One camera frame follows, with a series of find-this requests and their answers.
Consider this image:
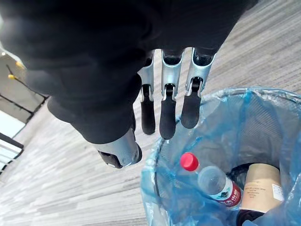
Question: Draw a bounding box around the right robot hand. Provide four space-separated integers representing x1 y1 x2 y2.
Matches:
0 0 259 169

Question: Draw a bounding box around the blue plastic bin bag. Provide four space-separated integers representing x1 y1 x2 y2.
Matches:
140 86 301 226

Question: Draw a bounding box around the clear bottle with red cap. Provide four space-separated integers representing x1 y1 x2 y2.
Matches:
180 152 242 211

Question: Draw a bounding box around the brown paper cup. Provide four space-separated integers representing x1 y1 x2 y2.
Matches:
239 163 285 214

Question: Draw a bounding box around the black metal frame furniture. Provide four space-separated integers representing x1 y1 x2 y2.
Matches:
0 50 51 176

